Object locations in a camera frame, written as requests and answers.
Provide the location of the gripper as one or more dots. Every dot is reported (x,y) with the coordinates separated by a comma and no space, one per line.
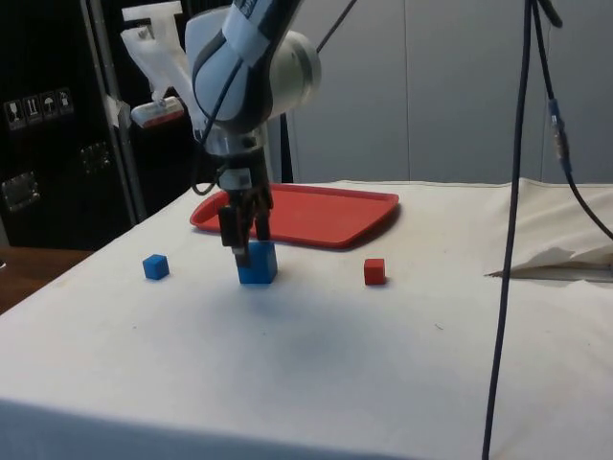
(259,172)

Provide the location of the small red cube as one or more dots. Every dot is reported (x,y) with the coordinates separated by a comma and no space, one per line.
(374,273)

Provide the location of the red tray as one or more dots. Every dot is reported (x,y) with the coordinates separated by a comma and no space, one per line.
(325,215)

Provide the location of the small blue cube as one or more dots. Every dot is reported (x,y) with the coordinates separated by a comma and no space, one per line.
(155,268)

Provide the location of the black cabinet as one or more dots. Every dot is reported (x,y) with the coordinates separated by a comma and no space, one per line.
(43,57)

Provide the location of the large blue cube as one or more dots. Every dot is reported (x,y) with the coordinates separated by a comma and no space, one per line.
(261,269)

